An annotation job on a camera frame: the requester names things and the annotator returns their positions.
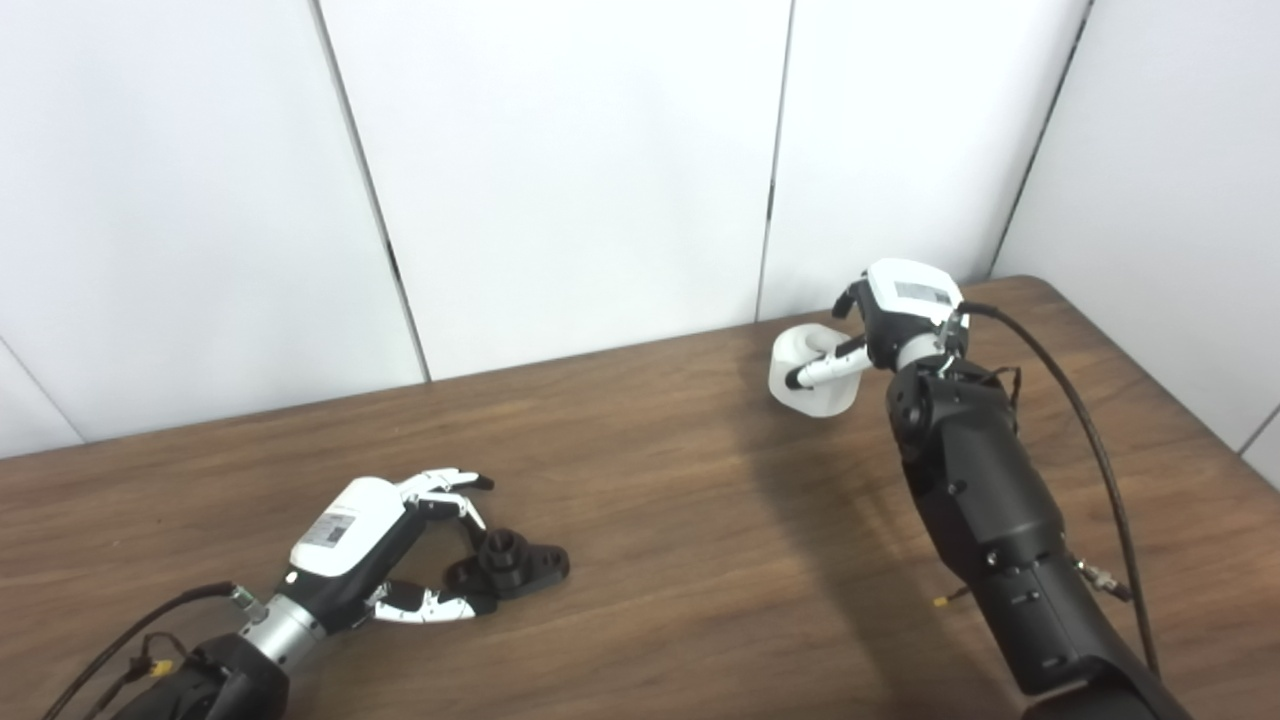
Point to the black flanged holder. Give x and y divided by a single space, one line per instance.
520 565

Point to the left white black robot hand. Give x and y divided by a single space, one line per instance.
345 545

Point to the round white cylinder piece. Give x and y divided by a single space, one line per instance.
815 395

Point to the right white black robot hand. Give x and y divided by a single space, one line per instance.
900 315

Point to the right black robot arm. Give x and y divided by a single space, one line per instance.
990 510

